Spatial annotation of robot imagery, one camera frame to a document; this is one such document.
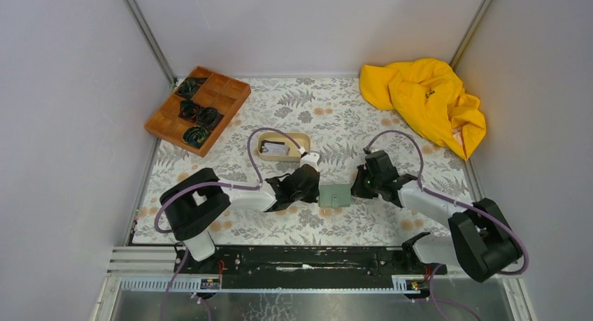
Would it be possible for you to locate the green card holder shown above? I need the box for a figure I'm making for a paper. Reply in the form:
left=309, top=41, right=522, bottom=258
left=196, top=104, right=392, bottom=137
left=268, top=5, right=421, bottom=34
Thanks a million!
left=318, top=184, right=352, bottom=208

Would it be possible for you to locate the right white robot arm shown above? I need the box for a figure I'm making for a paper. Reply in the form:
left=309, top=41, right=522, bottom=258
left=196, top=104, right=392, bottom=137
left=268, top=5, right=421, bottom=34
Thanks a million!
left=351, top=149, right=529, bottom=283

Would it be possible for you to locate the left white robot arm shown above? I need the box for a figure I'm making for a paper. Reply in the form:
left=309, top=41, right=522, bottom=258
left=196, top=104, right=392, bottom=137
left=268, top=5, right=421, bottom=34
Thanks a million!
left=159, top=152, right=320, bottom=273

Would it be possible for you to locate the floral table mat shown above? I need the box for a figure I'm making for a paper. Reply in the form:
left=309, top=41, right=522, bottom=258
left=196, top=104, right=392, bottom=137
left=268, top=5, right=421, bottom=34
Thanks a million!
left=131, top=78, right=472, bottom=245

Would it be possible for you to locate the beige oval tray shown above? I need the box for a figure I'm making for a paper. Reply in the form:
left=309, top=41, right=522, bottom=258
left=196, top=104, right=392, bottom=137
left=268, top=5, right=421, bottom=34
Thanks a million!
left=257, top=131, right=311, bottom=162

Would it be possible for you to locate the yellow cloth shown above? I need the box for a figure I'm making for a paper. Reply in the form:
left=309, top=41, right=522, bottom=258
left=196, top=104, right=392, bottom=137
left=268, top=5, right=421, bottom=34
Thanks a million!
left=359, top=58, right=487, bottom=160

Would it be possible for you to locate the orange compartment tray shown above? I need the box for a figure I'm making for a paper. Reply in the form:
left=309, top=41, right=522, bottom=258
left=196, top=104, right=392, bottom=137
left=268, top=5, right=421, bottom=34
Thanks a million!
left=144, top=66, right=251, bottom=157

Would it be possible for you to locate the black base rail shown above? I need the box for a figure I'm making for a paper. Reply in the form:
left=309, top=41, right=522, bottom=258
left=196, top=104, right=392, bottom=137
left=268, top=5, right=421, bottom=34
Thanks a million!
left=173, top=245, right=448, bottom=292

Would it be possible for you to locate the black coiled strap middle right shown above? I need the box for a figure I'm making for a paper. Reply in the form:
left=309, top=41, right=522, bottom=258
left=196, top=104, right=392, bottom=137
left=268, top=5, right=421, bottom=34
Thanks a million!
left=196, top=106, right=224, bottom=128

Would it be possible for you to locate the black coiled strap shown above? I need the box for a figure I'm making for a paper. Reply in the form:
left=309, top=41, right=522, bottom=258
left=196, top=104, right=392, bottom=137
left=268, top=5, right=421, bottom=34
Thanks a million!
left=176, top=77, right=208, bottom=100
left=196, top=106, right=224, bottom=128
left=178, top=100, right=201, bottom=122
left=182, top=126, right=208, bottom=149

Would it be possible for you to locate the black coiled strap bottom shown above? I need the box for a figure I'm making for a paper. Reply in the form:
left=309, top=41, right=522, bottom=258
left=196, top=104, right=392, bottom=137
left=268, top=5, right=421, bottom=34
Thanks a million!
left=182, top=126, right=208, bottom=149

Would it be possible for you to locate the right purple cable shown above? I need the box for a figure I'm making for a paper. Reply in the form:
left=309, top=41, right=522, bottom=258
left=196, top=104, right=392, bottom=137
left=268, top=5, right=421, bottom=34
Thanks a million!
left=364, top=129, right=530, bottom=321

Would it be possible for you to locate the purple cable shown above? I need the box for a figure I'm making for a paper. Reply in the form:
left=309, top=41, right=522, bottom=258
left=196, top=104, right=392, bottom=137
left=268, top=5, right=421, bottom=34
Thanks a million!
left=364, top=129, right=530, bottom=321
left=153, top=127, right=308, bottom=321

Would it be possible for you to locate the black coiled strap middle left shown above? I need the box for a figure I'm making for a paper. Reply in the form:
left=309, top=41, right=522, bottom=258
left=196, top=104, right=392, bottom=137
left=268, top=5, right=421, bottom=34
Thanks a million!
left=178, top=100, right=201, bottom=122

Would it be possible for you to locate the black coiled strap top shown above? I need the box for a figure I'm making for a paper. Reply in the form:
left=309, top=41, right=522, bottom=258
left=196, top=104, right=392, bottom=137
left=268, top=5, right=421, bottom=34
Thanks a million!
left=176, top=77, right=208, bottom=100

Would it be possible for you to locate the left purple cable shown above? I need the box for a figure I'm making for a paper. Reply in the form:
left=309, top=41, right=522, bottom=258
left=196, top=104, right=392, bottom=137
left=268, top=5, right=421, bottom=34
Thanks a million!
left=153, top=127, right=308, bottom=321

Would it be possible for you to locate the right aluminium frame post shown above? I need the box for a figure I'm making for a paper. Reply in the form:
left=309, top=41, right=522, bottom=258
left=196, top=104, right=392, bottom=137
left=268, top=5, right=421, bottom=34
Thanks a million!
left=449, top=0, right=494, bottom=71

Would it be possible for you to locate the aluminium frame post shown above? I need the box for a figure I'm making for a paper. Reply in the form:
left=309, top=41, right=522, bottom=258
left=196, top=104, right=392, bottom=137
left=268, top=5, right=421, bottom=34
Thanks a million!
left=123, top=0, right=178, bottom=87
left=449, top=0, right=494, bottom=71

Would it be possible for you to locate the left aluminium frame post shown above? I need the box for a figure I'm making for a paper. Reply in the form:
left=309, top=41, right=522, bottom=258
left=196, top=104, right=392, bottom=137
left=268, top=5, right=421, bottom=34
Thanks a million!
left=123, top=0, right=178, bottom=87

